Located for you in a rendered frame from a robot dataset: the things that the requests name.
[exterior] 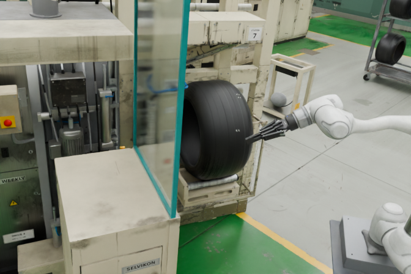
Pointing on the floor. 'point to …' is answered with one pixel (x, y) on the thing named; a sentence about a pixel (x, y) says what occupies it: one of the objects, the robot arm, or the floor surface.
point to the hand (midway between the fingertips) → (253, 138)
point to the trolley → (381, 49)
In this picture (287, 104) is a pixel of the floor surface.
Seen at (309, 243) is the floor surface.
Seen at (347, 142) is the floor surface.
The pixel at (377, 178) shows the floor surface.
